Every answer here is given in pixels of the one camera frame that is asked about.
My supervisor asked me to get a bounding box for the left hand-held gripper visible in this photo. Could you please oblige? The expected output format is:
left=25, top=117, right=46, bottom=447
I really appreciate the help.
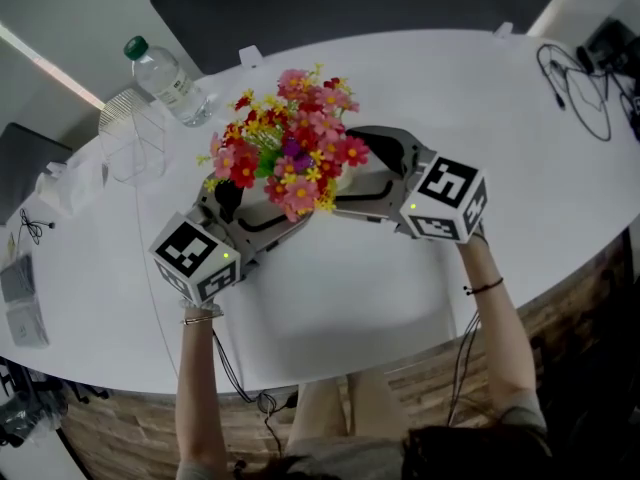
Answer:
left=148, top=177, right=315, bottom=305

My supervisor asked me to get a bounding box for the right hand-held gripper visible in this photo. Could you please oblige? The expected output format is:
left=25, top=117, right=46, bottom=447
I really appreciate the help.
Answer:
left=332, top=125, right=489, bottom=244

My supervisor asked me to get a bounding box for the red pink flowers white pot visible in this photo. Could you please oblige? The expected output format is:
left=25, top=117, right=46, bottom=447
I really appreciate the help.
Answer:
left=195, top=62, right=372, bottom=225

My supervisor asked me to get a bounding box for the person's right forearm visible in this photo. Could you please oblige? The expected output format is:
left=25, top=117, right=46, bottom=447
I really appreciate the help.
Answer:
left=457, top=232, right=542, bottom=420

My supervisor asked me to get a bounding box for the person's left forearm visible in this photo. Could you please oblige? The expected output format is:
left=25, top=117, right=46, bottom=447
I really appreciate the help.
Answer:
left=174, top=307, right=232, bottom=480

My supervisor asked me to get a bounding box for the large white oval table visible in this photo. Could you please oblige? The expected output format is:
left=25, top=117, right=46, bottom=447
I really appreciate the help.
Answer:
left=0, top=27, right=640, bottom=397

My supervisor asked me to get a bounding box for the clear acrylic container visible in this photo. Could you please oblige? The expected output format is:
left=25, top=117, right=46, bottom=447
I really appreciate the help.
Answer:
left=98, top=87, right=168, bottom=186

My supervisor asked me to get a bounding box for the clear water bottle green cap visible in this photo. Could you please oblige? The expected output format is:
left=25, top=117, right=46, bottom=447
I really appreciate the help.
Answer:
left=123, top=35, right=214, bottom=129

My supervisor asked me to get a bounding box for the black wrist band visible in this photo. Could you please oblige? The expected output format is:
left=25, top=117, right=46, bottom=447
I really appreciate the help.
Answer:
left=462, top=276, right=505, bottom=297

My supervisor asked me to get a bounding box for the clear plastic packet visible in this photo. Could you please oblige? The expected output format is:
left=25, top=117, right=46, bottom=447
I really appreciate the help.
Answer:
left=34, top=150, right=109, bottom=218

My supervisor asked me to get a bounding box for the person's left leg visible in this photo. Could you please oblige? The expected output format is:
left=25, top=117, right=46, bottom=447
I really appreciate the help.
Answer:
left=288, top=380, right=350, bottom=442

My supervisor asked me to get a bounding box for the person's leg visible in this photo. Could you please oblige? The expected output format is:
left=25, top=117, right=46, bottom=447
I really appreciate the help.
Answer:
left=346, top=370, right=402, bottom=439
left=288, top=380, right=350, bottom=442

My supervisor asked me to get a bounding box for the person's right leg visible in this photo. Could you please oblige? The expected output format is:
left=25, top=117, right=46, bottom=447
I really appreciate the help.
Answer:
left=346, top=370, right=402, bottom=439

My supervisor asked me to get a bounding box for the white light strip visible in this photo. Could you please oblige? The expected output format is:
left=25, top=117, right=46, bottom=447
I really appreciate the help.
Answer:
left=0, top=21, right=107, bottom=110
left=526, top=0, right=604, bottom=38

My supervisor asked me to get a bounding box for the black keyboard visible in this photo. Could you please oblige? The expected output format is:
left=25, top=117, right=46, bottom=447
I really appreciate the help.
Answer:
left=0, top=253, right=36, bottom=304

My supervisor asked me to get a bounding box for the black monitor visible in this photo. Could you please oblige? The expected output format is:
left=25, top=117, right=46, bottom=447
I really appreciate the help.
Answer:
left=574, top=16, right=640, bottom=75

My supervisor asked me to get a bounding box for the person's grey shirt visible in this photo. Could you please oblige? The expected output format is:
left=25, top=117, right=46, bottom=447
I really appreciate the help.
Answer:
left=177, top=405, right=551, bottom=480

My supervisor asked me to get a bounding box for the white bead bracelet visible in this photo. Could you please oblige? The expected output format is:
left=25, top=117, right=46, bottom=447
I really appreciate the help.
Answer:
left=178, top=297, right=224, bottom=317

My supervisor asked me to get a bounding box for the thin metal bracelet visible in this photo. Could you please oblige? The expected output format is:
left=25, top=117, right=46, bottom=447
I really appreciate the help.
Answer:
left=180, top=311, right=225, bottom=327

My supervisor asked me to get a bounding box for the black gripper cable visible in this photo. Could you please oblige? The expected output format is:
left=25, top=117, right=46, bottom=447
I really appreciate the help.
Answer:
left=211, top=327, right=302, bottom=450
left=446, top=309, right=482, bottom=428

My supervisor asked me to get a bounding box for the short coiled black cable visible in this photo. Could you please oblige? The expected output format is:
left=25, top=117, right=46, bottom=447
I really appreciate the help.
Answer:
left=18, top=208, right=57, bottom=246

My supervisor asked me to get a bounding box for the long looped black cable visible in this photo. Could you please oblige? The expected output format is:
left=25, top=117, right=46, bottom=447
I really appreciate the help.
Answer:
left=536, top=42, right=614, bottom=143

